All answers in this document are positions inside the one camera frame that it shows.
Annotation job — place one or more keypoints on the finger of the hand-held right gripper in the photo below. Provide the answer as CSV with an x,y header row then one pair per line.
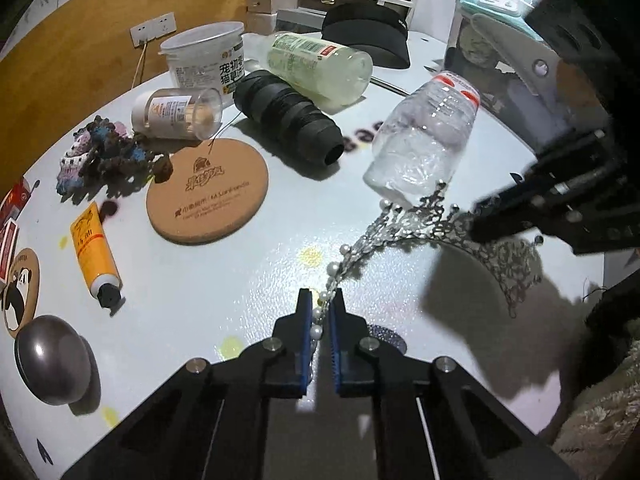
x,y
560,170
505,220

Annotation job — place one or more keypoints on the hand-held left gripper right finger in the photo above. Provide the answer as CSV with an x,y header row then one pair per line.
x,y
337,350

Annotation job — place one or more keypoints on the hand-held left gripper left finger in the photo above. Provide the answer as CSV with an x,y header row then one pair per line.
x,y
304,345

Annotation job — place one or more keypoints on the silver pearl tiara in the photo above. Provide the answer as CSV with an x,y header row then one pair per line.
x,y
400,220

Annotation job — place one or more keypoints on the crushed clear plastic bottle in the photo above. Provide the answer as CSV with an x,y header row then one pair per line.
x,y
425,130

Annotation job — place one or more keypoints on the dark cloth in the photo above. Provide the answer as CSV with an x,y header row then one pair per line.
x,y
617,305

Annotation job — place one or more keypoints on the round cork coaster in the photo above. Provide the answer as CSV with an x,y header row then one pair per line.
x,y
207,192

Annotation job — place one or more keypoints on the black visor cap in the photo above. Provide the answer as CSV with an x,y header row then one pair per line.
x,y
365,30

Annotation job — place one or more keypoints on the beige furry cloth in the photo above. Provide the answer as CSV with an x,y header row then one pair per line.
x,y
605,410

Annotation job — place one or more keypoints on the black thread spool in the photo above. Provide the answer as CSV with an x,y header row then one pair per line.
x,y
290,115

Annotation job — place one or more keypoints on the yellow cream tube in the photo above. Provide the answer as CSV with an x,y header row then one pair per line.
x,y
92,245

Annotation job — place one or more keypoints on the green label plastic bottle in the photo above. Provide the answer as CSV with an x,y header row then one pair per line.
x,y
310,60

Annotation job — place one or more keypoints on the grey metal dome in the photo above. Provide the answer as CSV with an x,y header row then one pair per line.
x,y
50,360

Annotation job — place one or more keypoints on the clear toothpick jar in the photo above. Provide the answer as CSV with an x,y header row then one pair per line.
x,y
170,112

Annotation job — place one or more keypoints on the colourful knitted scrunchie pile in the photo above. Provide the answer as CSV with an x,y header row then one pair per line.
x,y
107,152

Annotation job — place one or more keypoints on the round panda coaster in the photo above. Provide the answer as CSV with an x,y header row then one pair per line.
x,y
20,290

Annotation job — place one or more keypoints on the white plastic tub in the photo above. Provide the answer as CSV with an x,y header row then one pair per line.
x,y
205,60

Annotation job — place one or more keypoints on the small white drawer box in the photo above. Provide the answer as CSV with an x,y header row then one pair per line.
x,y
262,12

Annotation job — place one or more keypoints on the red card packet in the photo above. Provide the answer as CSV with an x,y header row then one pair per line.
x,y
12,205

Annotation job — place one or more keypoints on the white wall socket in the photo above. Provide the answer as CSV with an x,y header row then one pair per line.
x,y
153,28

